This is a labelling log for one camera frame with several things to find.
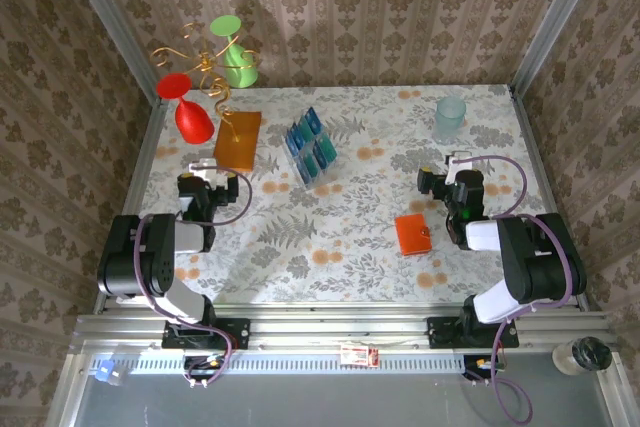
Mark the grey metal panel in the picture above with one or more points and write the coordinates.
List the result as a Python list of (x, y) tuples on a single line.
[(325, 402)]

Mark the red white sticker label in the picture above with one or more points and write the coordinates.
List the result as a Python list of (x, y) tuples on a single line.
[(359, 356)]

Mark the black power connector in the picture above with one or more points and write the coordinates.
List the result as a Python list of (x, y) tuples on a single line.
[(472, 362), (195, 361)]

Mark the red plastic wine glass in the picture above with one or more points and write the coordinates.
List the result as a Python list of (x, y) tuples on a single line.
[(192, 122)]

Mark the clear acrylic card stand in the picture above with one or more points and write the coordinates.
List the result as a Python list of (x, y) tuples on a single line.
[(315, 182)]

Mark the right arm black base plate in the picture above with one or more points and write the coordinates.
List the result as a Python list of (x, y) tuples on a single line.
[(440, 334)]

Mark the clear blue plastic cup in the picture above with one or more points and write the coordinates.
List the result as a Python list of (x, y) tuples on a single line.
[(450, 119)]

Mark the aluminium corner post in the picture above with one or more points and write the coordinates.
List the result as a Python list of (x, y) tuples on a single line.
[(556, 22), (114, 22)]

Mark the glass jar black lid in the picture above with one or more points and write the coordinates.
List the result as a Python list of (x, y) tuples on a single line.
[(582, 356)]

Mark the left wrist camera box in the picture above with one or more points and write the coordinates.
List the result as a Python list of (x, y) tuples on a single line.
[(210, 174)]

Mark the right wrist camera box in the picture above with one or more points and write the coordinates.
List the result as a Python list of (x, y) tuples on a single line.
[(456, 167)]

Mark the aluminium table side rail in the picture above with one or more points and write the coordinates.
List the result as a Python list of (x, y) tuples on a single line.
[(540, 172)]

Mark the green plastic wine glass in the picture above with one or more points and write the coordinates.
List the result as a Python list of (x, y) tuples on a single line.
[(240, 72)]

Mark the floral patterned table cover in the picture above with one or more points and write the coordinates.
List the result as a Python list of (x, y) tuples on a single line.
[(350, 257)]

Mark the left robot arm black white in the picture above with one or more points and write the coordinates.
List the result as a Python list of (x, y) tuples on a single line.
[(150, 257)]

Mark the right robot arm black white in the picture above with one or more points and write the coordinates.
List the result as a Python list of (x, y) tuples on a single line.
[(540, 262)]

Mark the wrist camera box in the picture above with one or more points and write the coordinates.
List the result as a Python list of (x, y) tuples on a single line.
[(456, 167), (210, 174)]

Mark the aluminium frame rail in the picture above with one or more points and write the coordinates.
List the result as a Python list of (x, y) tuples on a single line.
[(325, 329)]

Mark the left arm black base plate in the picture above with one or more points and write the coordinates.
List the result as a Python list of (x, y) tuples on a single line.
[(240, 334)]

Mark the orange leather card holder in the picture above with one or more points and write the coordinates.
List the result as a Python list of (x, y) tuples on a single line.
[(412, 234)]

